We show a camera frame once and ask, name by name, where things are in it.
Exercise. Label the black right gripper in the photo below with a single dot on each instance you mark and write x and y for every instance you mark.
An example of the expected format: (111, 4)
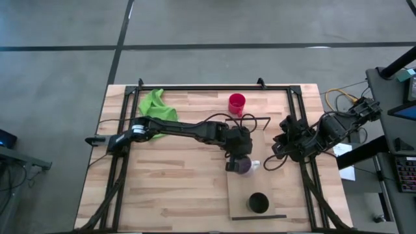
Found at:
(297, 139)

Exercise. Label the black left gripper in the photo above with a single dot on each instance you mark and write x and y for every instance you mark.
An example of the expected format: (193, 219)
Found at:
(239, 143)

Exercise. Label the purple and white mug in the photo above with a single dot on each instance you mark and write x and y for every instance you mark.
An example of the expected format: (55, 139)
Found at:
(246, 167)

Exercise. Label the red plastic cup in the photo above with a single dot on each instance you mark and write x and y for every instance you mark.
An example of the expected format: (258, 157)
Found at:
(236, 102)

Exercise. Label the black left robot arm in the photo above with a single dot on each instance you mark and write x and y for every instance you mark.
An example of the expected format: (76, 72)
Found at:
(182, 128)

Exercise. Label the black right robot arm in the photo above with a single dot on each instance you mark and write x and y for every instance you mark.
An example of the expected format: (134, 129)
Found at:
(334, 126)

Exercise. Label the black cup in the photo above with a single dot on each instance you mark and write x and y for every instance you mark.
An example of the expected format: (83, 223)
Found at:
(258, 203)

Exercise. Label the white paper sheet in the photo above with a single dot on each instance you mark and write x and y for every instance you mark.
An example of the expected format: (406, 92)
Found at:
(343, 149)

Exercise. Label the black desk beam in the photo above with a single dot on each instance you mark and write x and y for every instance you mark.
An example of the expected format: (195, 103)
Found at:
(360, 154)

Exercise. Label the green cloth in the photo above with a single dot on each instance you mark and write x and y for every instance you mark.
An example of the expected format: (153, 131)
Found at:
(156, 107)

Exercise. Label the dark grey desk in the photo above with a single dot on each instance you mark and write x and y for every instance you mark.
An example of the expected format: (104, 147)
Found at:
(383, 97)

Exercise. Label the small black caster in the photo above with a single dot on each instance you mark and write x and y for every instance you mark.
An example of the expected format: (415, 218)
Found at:
(378, 218)

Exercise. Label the black keyboard with coloured keys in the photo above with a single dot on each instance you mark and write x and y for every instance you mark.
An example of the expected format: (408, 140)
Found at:
(406, 174)

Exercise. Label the tablet with blue screen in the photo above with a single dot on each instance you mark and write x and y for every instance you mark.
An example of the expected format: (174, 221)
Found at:
(408, 113)

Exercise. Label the black pole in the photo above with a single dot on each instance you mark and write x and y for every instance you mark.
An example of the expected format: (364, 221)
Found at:
(398, 63)

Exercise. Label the grey metal stand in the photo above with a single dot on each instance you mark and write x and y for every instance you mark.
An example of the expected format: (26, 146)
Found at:
(19, 156)

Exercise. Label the black device with blue light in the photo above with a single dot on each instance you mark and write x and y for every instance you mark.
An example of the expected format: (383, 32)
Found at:
(8, 139)

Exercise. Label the black aluminium table frame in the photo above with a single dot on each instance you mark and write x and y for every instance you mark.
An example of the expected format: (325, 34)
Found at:
(211, 87)

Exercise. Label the black triangular bracket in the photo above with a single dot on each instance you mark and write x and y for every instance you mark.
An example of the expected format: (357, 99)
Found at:
(401, 146)

